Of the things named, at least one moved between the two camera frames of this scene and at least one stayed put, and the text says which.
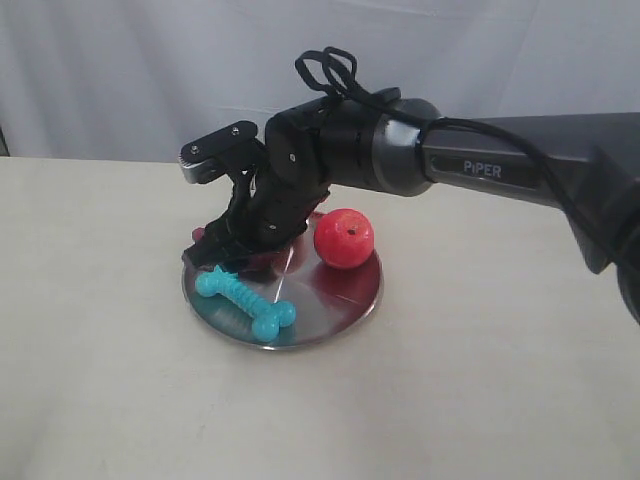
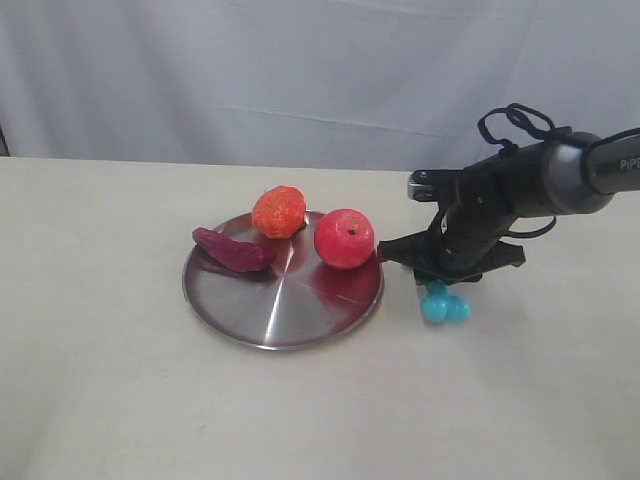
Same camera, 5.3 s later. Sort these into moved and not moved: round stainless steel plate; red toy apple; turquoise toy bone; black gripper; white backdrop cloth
Moved: turquoise toy bone; black gripper
Not moved: round stainless steel plate; red toy apple; white backdrop cloth
